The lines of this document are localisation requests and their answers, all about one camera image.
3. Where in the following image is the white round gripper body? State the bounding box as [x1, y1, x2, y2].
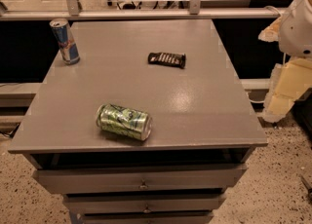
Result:
[279, 0, 312, 57]

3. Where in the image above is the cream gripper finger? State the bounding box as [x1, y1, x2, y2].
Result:
[262, 57, 312, 123]
[258, 18, 282, 42]

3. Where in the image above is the green crushed soda can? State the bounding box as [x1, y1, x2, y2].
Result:
[96, 104, 152, 141]

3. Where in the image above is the grey drawer cabinet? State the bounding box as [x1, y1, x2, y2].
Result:
[10, 19, 266, 224]

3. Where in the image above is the white cable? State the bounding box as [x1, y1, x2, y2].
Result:
[264, 5, 282, 18]

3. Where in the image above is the bottom grey drawer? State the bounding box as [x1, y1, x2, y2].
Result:
[82, 211, 214, 224]

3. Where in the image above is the grey drawer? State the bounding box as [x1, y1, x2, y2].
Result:
[63, 192, 225, 214]
[82, 211, 214, 224]
[33, 164, 247, 194]

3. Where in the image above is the top grey drawer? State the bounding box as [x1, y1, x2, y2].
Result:
[33, 164, 247, 194]

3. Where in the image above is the dark chocolate bar wrapper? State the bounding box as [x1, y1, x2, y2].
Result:
[147, 52, 186, 69]

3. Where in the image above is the blue silver redbull can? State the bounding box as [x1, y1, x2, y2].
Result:
[50, 19, 80, 65]

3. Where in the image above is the middle grey drawer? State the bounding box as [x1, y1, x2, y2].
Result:
[63, 192, 225, 214]

